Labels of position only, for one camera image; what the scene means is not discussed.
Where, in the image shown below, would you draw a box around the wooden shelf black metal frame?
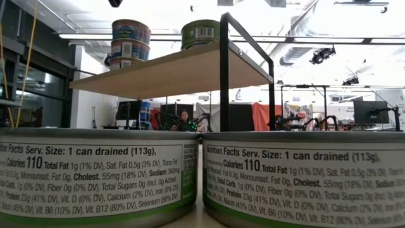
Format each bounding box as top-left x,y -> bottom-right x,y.
68,11 -> 277,132

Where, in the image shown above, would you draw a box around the tuna can white green label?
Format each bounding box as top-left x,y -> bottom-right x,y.
0,127 -> 201,228
201,131 -> 405,228

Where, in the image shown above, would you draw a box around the black background monitor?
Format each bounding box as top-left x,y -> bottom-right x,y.
115,100 -> 142,129

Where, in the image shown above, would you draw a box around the blue storage bins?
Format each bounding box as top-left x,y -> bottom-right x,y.
140,101 -> 151,123

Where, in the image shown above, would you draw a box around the black partition panel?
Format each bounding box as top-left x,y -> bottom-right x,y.
228,103 -> 254,132
159,103 -> 194,130

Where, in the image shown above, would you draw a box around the red background panel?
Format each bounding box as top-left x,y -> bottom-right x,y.
150,108 -> 161,130

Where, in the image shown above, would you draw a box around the person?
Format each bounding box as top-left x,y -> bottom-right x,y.
170,110 -> 199,132

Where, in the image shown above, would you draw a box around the white hanging cloth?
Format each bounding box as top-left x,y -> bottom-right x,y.
195,101 -> 222,132

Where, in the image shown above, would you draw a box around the orange hanging cloth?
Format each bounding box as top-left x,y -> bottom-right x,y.
252,101 -> 283,132

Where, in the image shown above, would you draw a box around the long ceiling light bar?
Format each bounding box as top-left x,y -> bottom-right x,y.
58,33 -> 405,45

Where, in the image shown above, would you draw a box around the colourful printed tapestry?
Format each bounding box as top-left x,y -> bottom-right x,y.
282,103 -> 314,131

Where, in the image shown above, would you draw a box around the black ceiling spotlight cluster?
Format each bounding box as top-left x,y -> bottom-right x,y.
309,46 -> 337,66

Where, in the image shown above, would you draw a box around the black computer monitor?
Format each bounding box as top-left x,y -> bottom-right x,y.
353,100 -> 390,125

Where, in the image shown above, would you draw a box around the yellow cable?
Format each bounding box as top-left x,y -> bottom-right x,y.
0,0 -> 39,127

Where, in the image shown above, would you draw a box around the silver ventilation duct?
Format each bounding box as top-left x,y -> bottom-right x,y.
278,0 -> 352,67

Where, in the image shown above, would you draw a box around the black background stand frame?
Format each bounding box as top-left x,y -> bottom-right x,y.
280,84 -> 405,131

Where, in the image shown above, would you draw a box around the black ceiling rail fixture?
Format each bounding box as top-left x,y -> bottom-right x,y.
333,1 -> 390,14

